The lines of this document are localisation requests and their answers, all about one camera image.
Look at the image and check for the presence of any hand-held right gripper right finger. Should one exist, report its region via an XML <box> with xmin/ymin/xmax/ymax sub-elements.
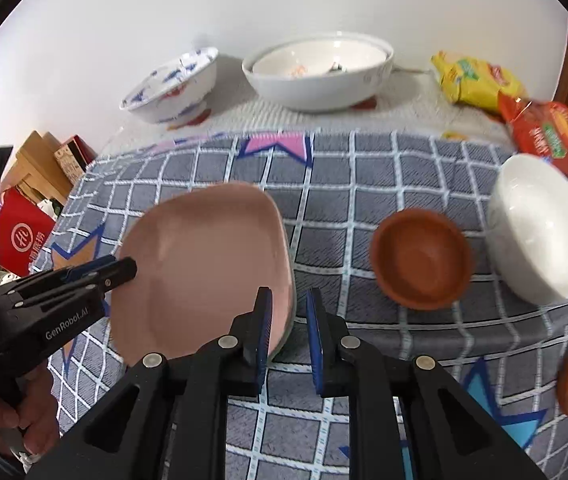
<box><xmin>305</xmin><ymin>287</ymin><xmax>547</xmax><ymax>480</ymax></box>

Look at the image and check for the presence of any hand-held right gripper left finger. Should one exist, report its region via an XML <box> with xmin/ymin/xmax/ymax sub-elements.
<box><xmin>29</xmin><ymin>286</ymin><xmax>274</xmax><ymax>480</ymax></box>

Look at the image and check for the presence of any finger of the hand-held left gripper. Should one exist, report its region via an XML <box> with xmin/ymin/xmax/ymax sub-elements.
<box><xmin>0</xmin><ymin>255</ymin><xmax>119</xmax><ymax>301</ymax></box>
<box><xmin>11</xmin><ymin>256</ymin><xmax>139</xmax><ymax>311</ymax></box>

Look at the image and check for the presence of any pink square plate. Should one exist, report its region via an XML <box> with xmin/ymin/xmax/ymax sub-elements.
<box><xmin>110</xmin><ymin>182</ymin><xmax>296</xmax><ymax>361</ymax></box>

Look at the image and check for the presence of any plain white bowl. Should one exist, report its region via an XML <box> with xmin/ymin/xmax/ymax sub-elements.
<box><xmin>486</xmin><ymin>154</ymin><xmax>568</xmax><ymax>306</ymax></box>

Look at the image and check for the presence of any person's left hand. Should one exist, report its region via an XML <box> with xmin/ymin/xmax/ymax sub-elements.
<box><xmin>0</xmin><ymin>364</ymin><xmax>62</xmax><ymax>461</ymax></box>

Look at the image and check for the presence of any red paper bag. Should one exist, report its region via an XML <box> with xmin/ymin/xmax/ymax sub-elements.
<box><xmin>0</xmin><ymin>187</ymin><xmax>57</xmax><ymax>278</ymax></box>

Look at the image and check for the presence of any patterned beige box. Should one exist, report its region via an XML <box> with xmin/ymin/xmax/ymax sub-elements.
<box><xmin>54</xmin><ymin>142</ymin><xmax>87</xmax><ymax>186</ymax></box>

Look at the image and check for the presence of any dark red book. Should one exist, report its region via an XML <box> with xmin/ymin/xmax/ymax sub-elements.
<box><xmin>61</xmin><ymin>135</ymin><xmax>99</xmax><ymax>168</ymax></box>

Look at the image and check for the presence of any light wooden chair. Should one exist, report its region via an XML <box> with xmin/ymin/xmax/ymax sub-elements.
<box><xmin>1</xmin><ymin>131</ymin><xmax>87</xmax><ymax>201</ymax></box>

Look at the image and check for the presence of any grey checked star cloth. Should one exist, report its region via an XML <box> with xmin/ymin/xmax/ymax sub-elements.
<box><xmin>44</xmin><ymin>130</ymin><xmax>568</xmax><ymax>480</ymax></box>

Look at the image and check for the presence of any blue patterned white bowl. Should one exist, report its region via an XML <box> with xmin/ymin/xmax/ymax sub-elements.
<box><xmin>119</xmin><ymin>46</ymin><xmax>220</xmax><ymax>125</ymax></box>

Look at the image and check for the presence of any large white bowl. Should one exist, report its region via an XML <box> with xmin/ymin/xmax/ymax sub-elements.
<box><xmin>241</xmin><ymin>31</ymin><xmax>395</xmax><ymax>112</ymax></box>

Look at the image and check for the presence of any white printed bowl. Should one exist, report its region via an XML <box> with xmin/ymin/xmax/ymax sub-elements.
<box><xmin>252</xmin><ymin>36</ymin><xmax>389</xmax><ymax>78</ymax></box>

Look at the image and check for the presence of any yellow snack packet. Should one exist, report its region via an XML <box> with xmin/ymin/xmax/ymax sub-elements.
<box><xmin>431</xmin><ymin>51</ymin><xmax>525</xmax><ymax>113</ymax></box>

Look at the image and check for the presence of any red snack packet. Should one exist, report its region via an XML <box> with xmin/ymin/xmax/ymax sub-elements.
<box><xmin>496</xmin><ymin>91</ymin><xmax>568</xmax><ymax>177</ymax></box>

